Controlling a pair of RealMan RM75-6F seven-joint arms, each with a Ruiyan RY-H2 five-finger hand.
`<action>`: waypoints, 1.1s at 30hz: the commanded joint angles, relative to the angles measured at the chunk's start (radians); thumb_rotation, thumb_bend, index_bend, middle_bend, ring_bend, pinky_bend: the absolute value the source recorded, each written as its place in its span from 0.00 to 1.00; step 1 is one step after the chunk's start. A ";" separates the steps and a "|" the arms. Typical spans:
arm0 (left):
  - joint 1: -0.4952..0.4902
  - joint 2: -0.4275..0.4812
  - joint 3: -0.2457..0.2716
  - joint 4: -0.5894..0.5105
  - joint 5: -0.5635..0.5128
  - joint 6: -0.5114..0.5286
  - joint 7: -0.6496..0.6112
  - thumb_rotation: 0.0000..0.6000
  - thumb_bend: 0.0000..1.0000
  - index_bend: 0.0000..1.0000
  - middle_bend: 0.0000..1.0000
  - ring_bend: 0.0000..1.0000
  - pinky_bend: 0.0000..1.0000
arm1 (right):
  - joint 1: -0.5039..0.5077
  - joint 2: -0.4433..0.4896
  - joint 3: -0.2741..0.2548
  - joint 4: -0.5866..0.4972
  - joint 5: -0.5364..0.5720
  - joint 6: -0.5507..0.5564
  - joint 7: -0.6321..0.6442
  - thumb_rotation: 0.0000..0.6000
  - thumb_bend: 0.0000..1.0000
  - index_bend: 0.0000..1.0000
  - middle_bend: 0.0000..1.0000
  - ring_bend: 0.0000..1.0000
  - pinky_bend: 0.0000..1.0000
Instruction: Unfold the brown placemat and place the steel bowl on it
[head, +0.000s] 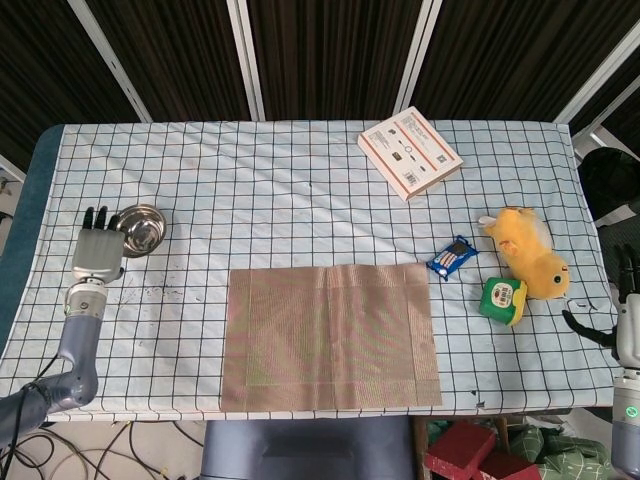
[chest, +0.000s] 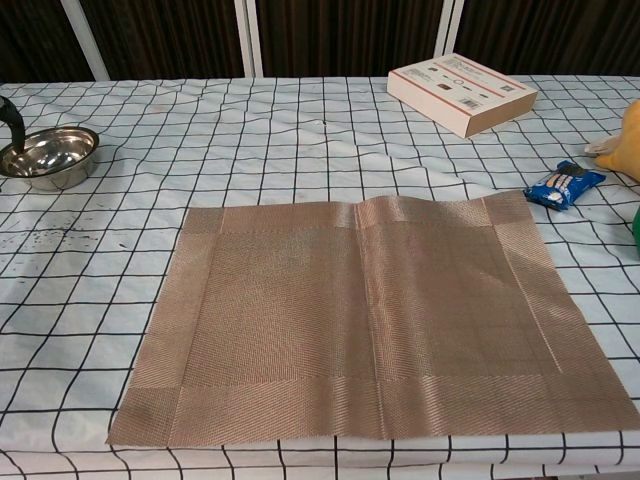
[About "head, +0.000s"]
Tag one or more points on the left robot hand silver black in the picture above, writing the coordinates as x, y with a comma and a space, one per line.
99, 255

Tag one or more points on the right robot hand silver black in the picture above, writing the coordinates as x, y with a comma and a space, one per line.
630, 330

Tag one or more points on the brown woven placemat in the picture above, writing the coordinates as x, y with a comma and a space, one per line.
330, 340

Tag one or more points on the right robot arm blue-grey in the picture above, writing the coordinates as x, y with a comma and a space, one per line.
626, 435

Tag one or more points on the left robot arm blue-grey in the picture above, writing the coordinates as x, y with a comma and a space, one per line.
80, 340

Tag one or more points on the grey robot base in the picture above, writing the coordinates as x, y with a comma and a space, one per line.
310, 450

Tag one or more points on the stainless steel bowl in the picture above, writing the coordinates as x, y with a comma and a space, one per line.
145, 231

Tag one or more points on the teal padded table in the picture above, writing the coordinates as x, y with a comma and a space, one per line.
35, 200

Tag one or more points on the white shelf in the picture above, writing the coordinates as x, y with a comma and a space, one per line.
10, 175

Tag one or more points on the yellow plush duck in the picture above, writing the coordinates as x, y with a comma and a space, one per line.
530, 250

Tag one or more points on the green and yellow pack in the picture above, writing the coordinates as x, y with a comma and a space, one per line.
502, 300

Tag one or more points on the green patterned cloth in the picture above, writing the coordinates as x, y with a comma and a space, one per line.
565, 455

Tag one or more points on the black chair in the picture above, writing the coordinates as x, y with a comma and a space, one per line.
610, 180

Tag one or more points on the white black checked tablecloth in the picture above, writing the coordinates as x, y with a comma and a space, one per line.
250, 190

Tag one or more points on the small red box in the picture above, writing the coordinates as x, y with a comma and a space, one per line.
510, 470

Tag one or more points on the blue cookie packet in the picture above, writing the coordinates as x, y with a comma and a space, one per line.
451, 259

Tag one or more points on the large red box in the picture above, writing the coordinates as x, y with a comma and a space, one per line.
460, 447

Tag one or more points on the white box with orange stripes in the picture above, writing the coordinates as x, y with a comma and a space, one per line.
410, 150

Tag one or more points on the white partition post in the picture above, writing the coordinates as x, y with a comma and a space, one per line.
247, 60
415, 60
595, 75
112, 62

